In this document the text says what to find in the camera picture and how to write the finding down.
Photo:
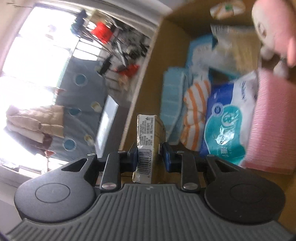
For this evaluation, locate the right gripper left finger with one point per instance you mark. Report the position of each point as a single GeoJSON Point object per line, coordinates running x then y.
{"type": "Point", "coordinates": [114, 165]}

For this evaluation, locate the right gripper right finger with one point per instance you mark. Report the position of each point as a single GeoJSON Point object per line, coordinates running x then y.
{"type": "Point", "coordinates": [184, 163]}

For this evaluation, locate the gold foil packet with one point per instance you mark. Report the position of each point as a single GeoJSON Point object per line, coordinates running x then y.
{"type": "Point", "coordinates": [151, 134]}

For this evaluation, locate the orange striped white towel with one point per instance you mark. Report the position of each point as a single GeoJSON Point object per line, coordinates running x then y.
{"type": "Point", "coordinates": [195, 100]}

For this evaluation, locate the blue checkered towel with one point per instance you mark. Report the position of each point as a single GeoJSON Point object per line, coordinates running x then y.
{"type": "Point", "coordinates": [175, 84]}

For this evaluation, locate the blue bandage box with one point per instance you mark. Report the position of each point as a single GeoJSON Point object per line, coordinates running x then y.
{"type": "Point", "coordinates": [199, 53]}

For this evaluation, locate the cotton swab zip bag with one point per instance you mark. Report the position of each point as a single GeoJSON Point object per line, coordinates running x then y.
{"type": "Point", "coordinates": [237, 51]}

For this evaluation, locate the pink plush toy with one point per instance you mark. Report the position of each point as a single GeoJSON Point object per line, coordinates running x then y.
{"type": "Point", "coordinates": [274, 22]}

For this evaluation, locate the blue tissue pack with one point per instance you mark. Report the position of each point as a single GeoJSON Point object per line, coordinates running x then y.
{"type": "Point", "coordinates": [229, 115]}

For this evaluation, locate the grey blue cat tent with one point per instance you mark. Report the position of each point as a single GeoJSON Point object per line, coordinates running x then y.
{"type": "Point", "coordinates": [83, 97]}

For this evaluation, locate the pink folded cloth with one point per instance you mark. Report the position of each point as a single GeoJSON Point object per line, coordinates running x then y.
{"type": "Point", "coordinates": [271, 145]}

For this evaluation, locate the beige padded jacket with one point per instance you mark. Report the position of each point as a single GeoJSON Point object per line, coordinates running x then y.
{"type": "Point", "coordinates": [36, 123]}

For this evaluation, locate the white window curtain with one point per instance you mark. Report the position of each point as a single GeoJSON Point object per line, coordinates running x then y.
{"type": "Point", "coordinates": [145, 14]}

